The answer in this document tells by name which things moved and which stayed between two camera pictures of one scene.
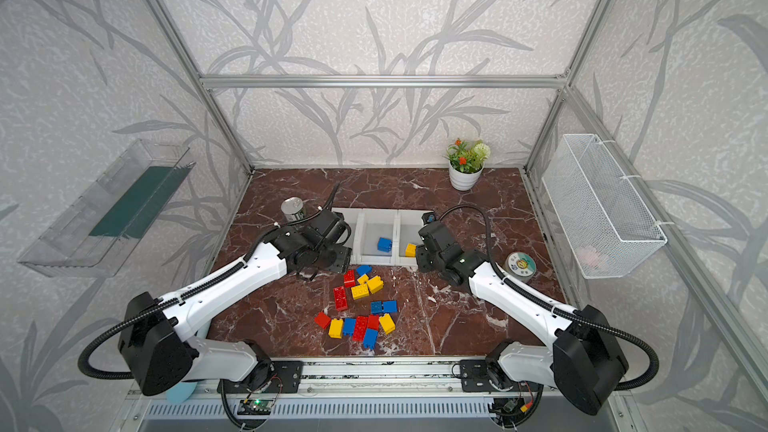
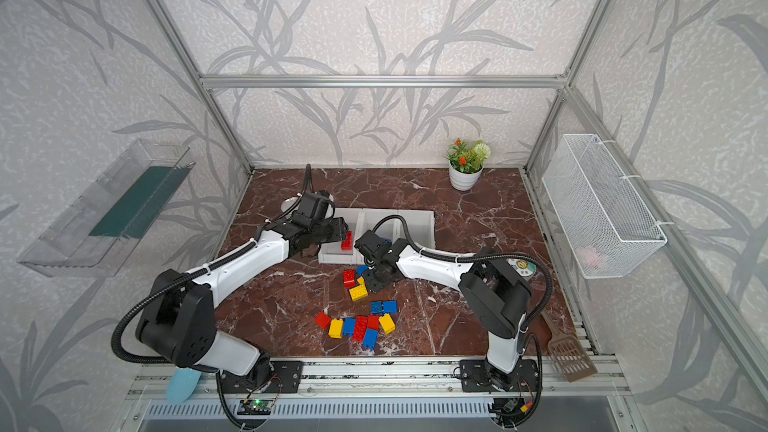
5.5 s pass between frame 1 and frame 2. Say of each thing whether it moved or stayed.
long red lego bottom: stayed
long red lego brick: moved
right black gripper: moved
